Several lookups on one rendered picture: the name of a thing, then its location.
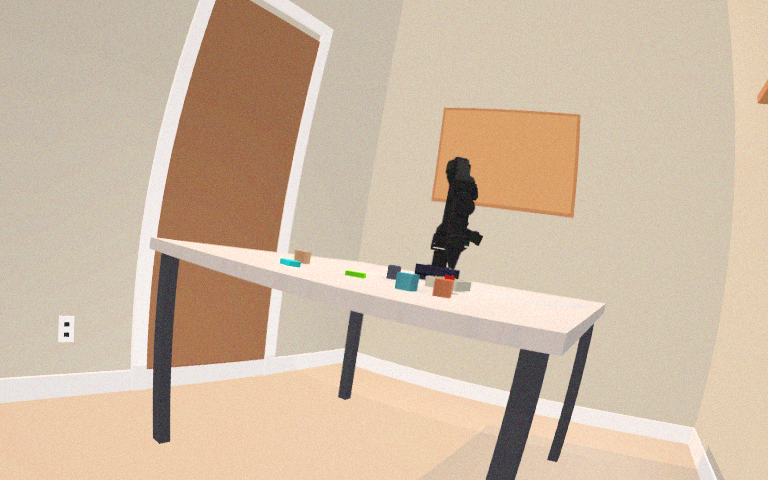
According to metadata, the bright green block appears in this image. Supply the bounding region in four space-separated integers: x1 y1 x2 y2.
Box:
344 270 366 279

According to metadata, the teal block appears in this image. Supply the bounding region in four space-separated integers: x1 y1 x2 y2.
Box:
395 272 420 291

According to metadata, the cyan flat block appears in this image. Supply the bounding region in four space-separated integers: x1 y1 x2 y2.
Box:
280 258 301 267

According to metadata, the beige shallow tray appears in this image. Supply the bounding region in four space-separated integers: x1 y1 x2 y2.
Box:
425 276 471 292

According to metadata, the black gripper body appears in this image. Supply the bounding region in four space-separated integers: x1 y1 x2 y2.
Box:
442 216 470 247

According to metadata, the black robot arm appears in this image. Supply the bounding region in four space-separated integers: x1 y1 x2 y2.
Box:
428 157 483 269

